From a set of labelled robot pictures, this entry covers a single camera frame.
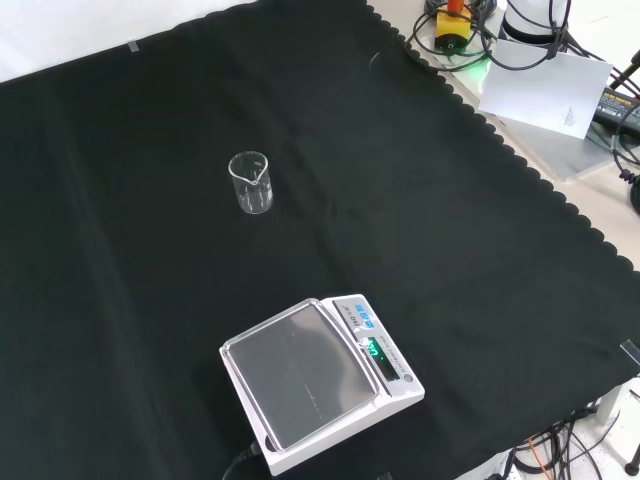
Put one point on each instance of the yellow stop button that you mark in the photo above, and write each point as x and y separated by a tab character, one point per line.
452	30

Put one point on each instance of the white electronic balance steel pan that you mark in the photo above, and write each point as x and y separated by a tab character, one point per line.
300	370

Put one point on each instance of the pale white board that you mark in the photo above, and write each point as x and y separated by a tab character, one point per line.
545	90

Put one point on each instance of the black power adapter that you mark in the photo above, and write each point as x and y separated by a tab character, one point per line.
617	107

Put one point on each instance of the black bench cloth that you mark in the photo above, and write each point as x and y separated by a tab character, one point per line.
150	250

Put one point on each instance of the grey metal base plate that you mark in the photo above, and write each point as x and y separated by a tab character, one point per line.
560	155

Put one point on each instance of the black tripod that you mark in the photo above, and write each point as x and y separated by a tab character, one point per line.
633	466

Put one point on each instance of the clear tape piece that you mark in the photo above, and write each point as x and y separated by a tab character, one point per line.
631	351
132	46

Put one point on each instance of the small clear glass beaker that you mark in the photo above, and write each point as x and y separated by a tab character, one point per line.
255	200

